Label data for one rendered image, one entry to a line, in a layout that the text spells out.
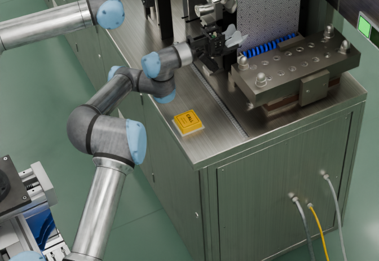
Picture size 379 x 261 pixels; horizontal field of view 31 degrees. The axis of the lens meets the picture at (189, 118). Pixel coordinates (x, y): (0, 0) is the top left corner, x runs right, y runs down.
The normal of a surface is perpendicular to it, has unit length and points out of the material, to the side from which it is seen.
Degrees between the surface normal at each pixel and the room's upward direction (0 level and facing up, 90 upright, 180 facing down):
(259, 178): 90
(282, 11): 90
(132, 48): 0
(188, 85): 0
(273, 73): 0
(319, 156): 90
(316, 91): 90
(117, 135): 26
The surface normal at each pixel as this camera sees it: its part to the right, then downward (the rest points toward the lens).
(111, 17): 0.27, 0.69
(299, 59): -0.05, -0.69
